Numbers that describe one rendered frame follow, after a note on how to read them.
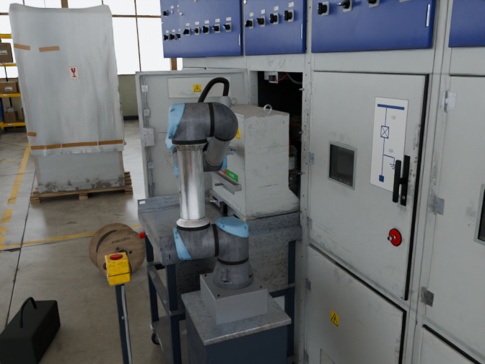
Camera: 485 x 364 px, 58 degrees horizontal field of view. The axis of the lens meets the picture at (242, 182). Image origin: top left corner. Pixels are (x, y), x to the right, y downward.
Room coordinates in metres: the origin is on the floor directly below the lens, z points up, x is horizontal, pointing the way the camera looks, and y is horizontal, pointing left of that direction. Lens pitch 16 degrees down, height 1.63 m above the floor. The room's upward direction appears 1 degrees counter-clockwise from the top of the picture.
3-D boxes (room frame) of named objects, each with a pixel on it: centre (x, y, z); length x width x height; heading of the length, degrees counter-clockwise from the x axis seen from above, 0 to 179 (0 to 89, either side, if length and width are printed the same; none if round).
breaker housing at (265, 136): (2.22, -0.16, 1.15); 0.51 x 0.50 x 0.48; 112
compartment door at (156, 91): (2.50, 0.26, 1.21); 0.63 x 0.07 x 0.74; 102
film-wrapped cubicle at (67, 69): (5.56, 2.10, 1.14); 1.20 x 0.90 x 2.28; 106
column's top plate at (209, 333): (1.43, 0.04, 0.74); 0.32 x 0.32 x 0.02; 21
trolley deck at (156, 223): (2.10, 0.15, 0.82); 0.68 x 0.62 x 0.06; 112
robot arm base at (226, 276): (1.44, 0.04, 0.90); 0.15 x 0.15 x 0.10
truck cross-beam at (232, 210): (2.13, 0.07, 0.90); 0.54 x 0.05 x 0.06; 22
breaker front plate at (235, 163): (2.13, 0.08, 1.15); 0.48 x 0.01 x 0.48; 22
